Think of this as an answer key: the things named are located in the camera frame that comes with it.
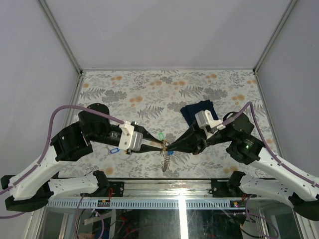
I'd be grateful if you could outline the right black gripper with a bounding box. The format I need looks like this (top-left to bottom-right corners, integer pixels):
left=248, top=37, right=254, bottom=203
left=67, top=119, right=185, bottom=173
left=165, top=119, right=235, bottom=155

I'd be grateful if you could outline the blue key tag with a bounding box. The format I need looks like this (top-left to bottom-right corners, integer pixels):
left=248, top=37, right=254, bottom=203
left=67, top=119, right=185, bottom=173
left=107, top=147, right=120, bottom=154

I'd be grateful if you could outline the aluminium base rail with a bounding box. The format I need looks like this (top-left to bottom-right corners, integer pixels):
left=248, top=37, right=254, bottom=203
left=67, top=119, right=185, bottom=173
left=47, top=178, right=252, bottom=199

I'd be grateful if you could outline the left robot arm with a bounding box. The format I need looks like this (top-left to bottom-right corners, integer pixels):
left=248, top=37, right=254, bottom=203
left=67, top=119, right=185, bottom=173
left=0, top=103, right=162, bottom=213

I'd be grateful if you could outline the metal keyring with yellow handle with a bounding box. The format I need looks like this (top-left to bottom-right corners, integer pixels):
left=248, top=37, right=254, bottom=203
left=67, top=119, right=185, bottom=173
left=160, top=139, right=170, bottom=172

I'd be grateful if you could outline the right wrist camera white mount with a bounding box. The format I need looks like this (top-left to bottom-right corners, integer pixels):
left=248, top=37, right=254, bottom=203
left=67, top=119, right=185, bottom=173
left=195, top=110, right=225, bottom=139

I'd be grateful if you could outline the green key tag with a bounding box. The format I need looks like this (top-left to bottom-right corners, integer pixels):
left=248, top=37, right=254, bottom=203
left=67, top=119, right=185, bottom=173
left=158, top=132, right=165, bottom=141

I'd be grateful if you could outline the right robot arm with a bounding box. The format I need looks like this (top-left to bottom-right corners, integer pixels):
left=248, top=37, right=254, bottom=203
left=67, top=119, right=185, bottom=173
left=167, top=111, right=319, bottom=221

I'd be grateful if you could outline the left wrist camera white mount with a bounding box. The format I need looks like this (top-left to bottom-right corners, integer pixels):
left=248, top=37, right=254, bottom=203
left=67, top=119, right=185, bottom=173
left=118, top=121, right=143, bottom=151

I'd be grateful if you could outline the dark blue folded cloth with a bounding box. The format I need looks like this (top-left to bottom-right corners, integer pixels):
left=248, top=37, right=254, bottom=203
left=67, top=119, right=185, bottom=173
left=180, top=100, right=219, bottom=126

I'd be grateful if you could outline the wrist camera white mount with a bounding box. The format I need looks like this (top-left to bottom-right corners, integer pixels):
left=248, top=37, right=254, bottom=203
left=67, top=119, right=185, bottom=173
left=118, top=121, right=143, bottom=151
left=195, top=110, right=225, bottom=139

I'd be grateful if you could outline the slotted grey cable duct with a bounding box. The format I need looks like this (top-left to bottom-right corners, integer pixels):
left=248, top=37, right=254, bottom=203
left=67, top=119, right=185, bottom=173
left=47, top=199, right=232, bottom=209

